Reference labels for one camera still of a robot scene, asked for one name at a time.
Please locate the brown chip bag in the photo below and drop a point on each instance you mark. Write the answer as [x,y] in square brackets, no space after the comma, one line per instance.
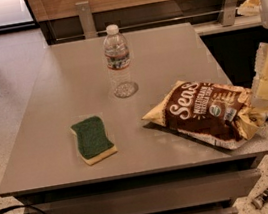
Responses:
[221,115]

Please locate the yellow bag on counter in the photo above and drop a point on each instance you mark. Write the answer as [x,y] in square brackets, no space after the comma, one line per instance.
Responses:
[249,8]

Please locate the clear plastic water bottle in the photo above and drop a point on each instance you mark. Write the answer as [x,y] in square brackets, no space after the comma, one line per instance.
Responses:
[117,55]

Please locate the green yellow sponge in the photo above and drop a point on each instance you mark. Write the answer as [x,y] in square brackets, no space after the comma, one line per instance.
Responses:
[92,141]

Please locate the grey table with drawers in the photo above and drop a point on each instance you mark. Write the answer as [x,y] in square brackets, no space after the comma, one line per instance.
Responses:
[154,171]

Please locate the right metal bracket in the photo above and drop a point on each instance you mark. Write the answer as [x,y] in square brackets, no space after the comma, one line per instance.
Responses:
[227,13]

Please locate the metal bracket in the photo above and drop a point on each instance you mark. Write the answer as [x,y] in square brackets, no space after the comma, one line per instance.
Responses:
[227,13]
[86,19]

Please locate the left metal bracket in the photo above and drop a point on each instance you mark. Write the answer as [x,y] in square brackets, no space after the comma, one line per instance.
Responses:
[86,19]

